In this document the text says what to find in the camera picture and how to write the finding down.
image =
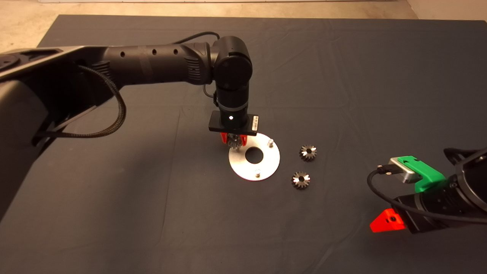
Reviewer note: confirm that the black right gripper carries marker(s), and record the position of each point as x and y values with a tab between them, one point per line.
434	205

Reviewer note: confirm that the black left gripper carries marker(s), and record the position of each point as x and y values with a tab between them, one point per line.
234	122

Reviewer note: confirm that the small steel planetary gear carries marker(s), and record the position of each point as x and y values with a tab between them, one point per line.
305	183
312	155
234	144

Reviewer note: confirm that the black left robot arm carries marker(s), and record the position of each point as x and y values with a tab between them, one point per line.
152	64

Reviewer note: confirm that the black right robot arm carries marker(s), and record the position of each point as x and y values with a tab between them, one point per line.
477	182

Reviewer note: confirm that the round metal carrier plate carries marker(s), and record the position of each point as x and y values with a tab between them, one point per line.
243	169

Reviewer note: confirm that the dark grey table cloth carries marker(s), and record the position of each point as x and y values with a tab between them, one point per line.
342	76

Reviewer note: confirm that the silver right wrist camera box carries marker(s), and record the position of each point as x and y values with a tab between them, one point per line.
406	172

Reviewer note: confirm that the green right camera mount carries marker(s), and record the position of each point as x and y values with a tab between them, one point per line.
428	177

